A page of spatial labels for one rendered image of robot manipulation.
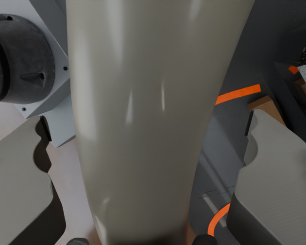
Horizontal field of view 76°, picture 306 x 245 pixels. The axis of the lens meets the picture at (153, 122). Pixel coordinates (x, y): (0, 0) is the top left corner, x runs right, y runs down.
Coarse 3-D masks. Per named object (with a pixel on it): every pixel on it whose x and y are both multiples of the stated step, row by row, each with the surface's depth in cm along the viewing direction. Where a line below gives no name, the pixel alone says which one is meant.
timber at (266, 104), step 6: (252, 102) 117; (258, 102) 110; (264, 102) 105; (270, 102) 103; (252, 108) 107; (258, 108) 106; (264, 108) 105; (270, 108) 104; (276, 108) 103; (270, 114) 105; (276, 114) 104; (282, 120) 104
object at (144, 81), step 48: (96, 0) 2; (144, 0) 2; (192, 0) 2; (240, 0) 2; (96, 48) 3; (144, 48) 2; (192, 48) 2; (96, 96) 3; (144, 96) 3; (192, 96) 3; (96, 144) 3; (144, 144) 3; (192, 144) 4; (96, 192) 4; (144, 192) 4; (144, 240) 5
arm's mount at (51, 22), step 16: (0, 0) 41; (16, 0) 40; (32, 0) 40; (48, 0) 44; (32, 16) 40; (48, 16) 42; (64, 16) 47; (48, 32) 40; (64, 32) 44; (64, 48) 41; (64, 64) 41; (64, 80) 43; (48, 96) 46; (64, 96) 53; (32, 112) 49
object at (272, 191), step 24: (264, 120) 9; (264, 144) 8; (288, 144) 8; (264, 168) 7; (288, 168) 7; (240, 192) 6; (264, 192) 6; (288, 192) 6; (240, 216) 6; (264, 216) 5; (288, 216) 5; (240, 240) 6; (264, 240) 5; (288, 240) 5
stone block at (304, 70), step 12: (288, 36) 76; (300, 36) 63; (288, 48) 72; (300, 48) 60; (276, 60) 82; (288, 60) 68; (300, 60) 58; (288, 72) 72; (300, 72) 59; (288, 84) 83; (300, 84) 65; (300, 96) 75
